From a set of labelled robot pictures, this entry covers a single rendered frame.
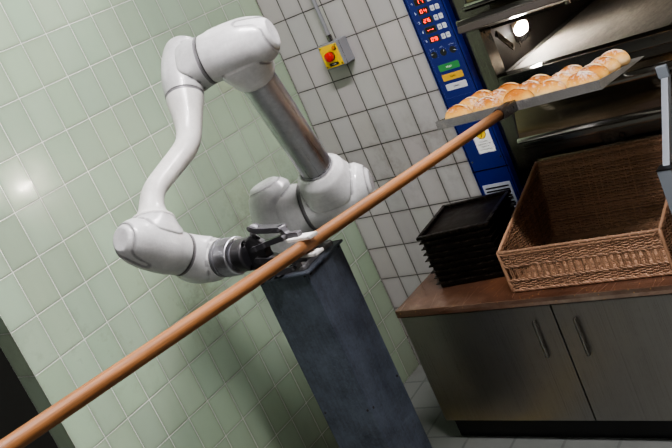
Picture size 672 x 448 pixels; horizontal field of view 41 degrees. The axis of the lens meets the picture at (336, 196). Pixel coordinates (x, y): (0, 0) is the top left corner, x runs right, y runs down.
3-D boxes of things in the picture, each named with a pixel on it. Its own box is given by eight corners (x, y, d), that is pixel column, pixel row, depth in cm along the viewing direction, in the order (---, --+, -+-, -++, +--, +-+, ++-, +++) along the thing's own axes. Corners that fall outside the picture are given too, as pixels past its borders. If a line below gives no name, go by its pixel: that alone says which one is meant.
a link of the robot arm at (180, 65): (152, 92, 229) (199, 72, 226) (146, 37, 238) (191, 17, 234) (179, 115, 240) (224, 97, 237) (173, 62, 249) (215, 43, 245)
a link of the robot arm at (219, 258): (244, 267, 211) (261, 264, 207) (217, 284, 204) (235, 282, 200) (229, 231, 209) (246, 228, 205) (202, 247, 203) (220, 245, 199)
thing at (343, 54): (336, 65, 359) (326, 41, 357) (355, 58, 353) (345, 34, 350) (326, 71, 354) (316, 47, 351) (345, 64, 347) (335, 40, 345)
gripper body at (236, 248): (244, 231, 205) (272, 226, 199) (257, 265, 206) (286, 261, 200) (222, 244, 199) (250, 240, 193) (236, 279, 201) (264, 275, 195)
